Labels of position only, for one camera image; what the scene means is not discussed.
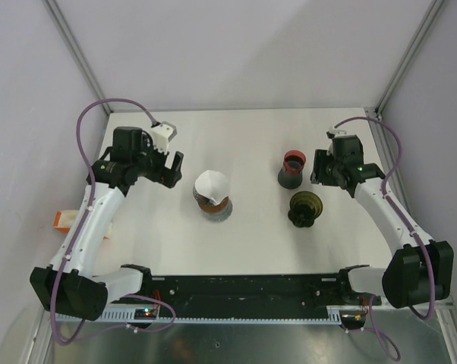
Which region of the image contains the purple cable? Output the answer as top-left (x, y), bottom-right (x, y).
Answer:
top-left (50, 98), bottom-right (177, 346)
top-left (334, 115), bottom-right (440, 361)

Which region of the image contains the clear glass dripper cone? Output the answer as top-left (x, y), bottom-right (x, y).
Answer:
top-left (193, 187), bottom-right (213, 207)

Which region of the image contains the aluminium frame post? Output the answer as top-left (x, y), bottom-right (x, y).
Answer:
top-left (41, 0), bottom-right (105, 100)
top-left (374, 0), bottom-right (449, 116)

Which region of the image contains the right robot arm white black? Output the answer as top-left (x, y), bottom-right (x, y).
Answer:
top-left (310, 133), bottom-right (454, 309)

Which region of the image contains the brown wooden dripper ring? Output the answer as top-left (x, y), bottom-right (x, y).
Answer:
top-left (197, 199), bottom-right (229, 214)

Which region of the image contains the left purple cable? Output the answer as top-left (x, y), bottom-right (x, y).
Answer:
top-left (50, 98), bottom-right (177, 346)

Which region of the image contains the right aluminium frame post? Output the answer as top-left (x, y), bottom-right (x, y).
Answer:
top-left (374, 0), bottom-right (449, 116)

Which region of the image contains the grey cable duct rail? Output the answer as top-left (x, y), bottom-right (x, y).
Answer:
top-left (99, 306), bottom-right (345, 324)

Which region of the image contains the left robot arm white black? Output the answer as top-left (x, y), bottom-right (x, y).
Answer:
top-left (30, 122), bottom-right (184, 321)

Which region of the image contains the left aluminium frame post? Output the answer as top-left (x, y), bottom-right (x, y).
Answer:
top-left (41, 0), bottom-right (105, 100)

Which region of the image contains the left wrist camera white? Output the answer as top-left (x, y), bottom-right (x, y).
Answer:
top-left (150, 122), bottom-right (177, 155)

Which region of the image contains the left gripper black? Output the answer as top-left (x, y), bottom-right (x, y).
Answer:
top-left (132, 134), bottom-right (182, 188)

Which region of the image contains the white paper coffee filter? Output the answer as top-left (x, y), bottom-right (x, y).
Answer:
top-left (194, 170), bottom-right (230, 206)

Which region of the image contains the red black coffee dripper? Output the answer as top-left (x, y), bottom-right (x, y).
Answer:
top-left (278, 150), bottom-right (306, 190)

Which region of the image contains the olive green dripper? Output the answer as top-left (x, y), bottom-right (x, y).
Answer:
top-left (288, 191), bottom-right (323, 228)

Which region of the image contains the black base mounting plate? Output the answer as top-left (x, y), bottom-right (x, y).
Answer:
top-left (137, 271), bottom-right (370, 315)

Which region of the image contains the orange white box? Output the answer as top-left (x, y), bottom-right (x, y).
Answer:
top-left (52, 209), bottom-right (115, 240)

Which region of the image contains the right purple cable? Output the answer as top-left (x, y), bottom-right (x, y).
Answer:
top-left (334, 115), bottom-right (440, 361)

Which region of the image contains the clear glass carafe server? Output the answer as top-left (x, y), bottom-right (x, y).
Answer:
top-left (202, 198), bottom-right (233, 222)

